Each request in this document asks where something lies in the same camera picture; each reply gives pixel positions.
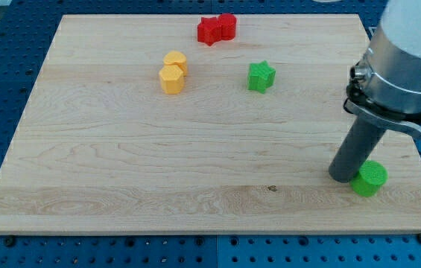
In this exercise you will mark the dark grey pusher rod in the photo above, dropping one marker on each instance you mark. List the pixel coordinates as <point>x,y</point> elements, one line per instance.
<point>355,149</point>

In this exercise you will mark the green cylinder block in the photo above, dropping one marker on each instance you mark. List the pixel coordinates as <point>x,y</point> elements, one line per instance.
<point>369,178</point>

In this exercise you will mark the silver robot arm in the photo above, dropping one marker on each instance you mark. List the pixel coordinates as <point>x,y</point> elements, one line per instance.
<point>388,76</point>

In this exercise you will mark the light wooden board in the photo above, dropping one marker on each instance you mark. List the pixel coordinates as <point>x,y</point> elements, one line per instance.
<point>100,149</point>

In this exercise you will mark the yellow hexagon block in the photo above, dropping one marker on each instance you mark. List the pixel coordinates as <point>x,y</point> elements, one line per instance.
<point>171,79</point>

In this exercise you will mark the green star block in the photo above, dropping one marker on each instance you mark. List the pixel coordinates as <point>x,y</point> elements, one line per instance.
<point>260,76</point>

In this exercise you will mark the yellow heart block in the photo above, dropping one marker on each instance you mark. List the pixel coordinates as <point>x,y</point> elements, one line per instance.
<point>176,58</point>

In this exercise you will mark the red star block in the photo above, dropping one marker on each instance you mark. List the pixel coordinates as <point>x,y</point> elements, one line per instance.
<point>209,30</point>

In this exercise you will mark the red cylinder block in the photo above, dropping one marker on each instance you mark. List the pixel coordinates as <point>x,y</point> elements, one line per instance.
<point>228,24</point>

